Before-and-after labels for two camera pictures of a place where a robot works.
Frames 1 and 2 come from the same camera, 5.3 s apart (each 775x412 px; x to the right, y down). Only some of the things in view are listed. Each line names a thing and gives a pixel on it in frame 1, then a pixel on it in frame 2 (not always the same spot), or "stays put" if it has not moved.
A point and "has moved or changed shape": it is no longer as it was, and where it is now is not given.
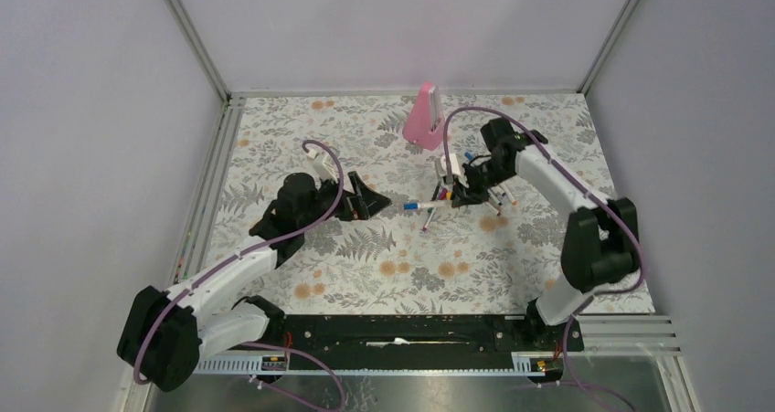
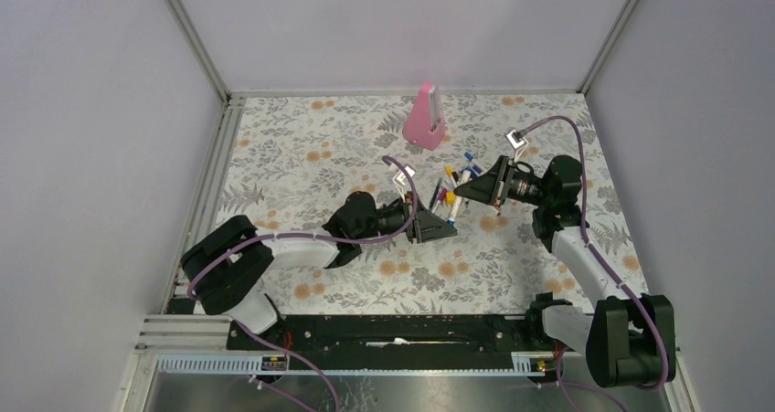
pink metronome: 424,124 stays put
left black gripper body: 352,208 → 402,215
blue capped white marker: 411,206 → 464,177
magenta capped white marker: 429,219 has moved or changed shape
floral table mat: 411,255 stays put
